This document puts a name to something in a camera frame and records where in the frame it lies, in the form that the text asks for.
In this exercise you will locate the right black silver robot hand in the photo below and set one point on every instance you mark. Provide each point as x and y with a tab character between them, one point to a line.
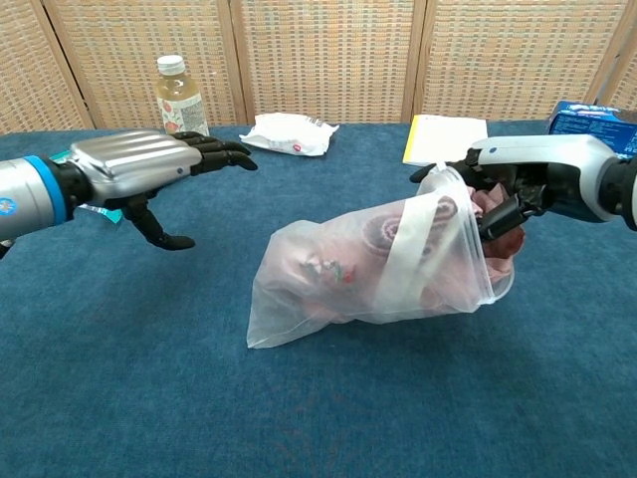
547	154

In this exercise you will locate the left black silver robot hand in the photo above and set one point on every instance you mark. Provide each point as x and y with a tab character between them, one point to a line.
129	159

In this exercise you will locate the translucent zip plastic bag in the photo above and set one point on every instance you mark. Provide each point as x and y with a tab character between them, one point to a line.
288	299

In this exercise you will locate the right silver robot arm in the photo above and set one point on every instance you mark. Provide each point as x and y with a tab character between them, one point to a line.
624	194

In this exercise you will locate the teal snack packet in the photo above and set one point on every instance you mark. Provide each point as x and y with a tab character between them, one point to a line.
112	215

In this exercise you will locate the blue pink cookie box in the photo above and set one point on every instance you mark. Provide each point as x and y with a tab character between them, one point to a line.
597	122

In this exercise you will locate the tea bottle with white cap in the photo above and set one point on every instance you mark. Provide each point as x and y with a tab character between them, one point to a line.
181	107

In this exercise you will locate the white booklet with yellow spine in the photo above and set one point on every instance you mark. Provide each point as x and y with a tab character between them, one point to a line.
448	137

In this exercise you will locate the white snack package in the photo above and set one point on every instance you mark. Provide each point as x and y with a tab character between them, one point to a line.
283	134

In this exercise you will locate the woven folding screen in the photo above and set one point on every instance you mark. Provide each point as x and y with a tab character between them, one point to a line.
323	50

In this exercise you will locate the blue table mat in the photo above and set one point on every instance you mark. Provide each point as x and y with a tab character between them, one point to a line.
348	408

